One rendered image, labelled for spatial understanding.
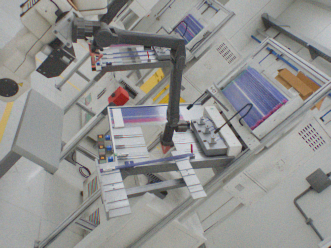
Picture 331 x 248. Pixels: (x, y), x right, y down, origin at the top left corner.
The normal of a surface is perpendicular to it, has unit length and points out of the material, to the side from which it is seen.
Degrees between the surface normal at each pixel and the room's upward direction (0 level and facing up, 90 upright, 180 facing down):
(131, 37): 87
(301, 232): 91
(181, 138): 44
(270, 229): 90
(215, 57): 90
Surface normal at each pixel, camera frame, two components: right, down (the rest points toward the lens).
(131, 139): 0.06, -0.85
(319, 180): -0.66, -0.54
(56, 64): 0.32, 0.61
